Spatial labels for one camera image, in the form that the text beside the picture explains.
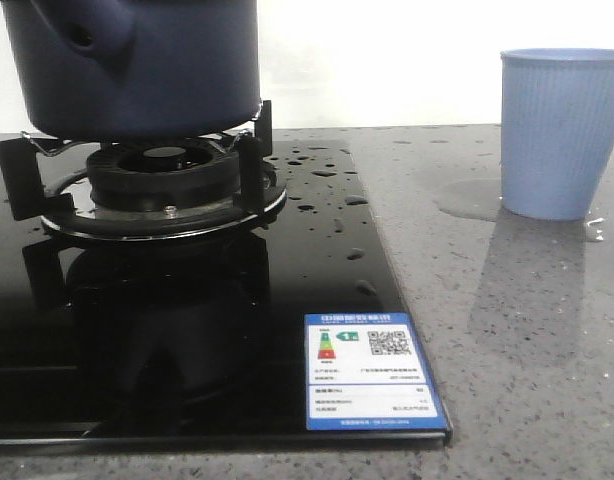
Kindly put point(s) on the dark blue pot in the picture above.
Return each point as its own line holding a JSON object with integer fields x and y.
{"x": 123, "y": 70}

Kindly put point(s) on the light blue ribbed cup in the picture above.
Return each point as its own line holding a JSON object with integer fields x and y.
{"x": 557, "y": 129}

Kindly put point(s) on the black right pot support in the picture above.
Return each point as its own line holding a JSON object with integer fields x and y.
{"x": 28, "y": 196}

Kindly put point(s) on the right gas burner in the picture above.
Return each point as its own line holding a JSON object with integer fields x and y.
{"x": 155, "y": 191}

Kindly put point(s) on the blue energy label sticker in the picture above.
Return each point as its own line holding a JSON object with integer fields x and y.
{"x": 366, "y": 372}

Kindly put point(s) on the black glass gas stove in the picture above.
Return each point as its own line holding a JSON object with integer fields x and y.
{"x": 194, "y": 344}

